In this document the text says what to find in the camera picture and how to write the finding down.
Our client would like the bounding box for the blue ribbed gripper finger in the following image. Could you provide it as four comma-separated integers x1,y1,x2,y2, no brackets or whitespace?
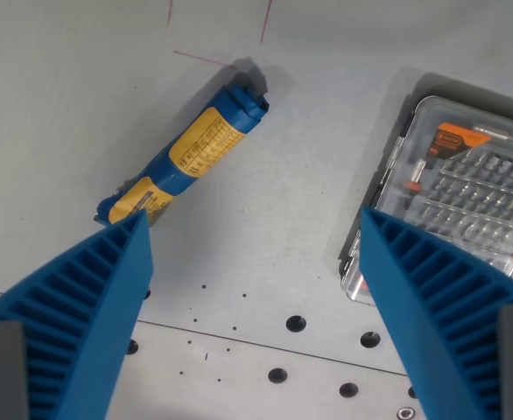
359,206,513,420
0,208,155,420

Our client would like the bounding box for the rolled blue and yellow bag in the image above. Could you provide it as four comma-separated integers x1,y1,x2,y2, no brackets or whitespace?
93,83,271,228

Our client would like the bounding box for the clear plastic screwdriver bit case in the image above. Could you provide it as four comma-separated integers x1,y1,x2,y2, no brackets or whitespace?
338,94,513,307

